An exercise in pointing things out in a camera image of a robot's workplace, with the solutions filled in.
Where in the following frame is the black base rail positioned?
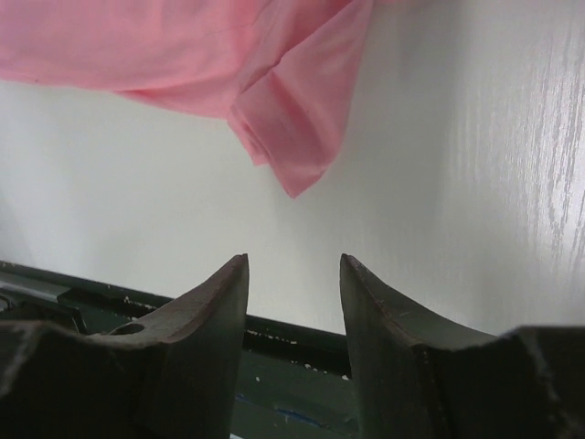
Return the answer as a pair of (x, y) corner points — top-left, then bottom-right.
(1, 262), (359, 438)

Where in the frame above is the pink t shirt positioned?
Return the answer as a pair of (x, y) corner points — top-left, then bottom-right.
(1, 1), (374, 197)

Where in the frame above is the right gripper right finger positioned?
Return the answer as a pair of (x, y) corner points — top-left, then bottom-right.
(340, 255), (584, 438)

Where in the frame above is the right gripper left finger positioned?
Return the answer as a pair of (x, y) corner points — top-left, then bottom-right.
(1, 254), (250, 438)

